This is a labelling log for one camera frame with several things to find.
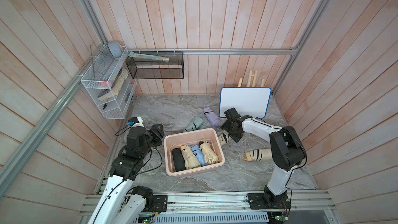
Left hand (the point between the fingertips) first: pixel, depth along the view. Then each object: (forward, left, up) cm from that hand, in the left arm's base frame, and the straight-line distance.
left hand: (159, 130), depth 73 cm
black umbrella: (-9, -9, -19) cm, 23 cm away
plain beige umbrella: (-8, -15, -18) cm, 25 cm away
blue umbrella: (-2, -18, -21) cm, 28 cm away
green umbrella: (+16, -17, -20) cm, 31 cm away
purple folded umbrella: (+23, -29, -21) cm, 42 cm away
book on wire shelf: (+18, +31, +6) cm, 36 cm away
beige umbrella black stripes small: (-6, -25, -14) cm, 30 cm away
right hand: (+13, -37, -22) cm, 45 cm away
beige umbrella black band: (+7, -35, -20) cm, 41 cm away
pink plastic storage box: (+6, -15, -19) cm, 25 cm away
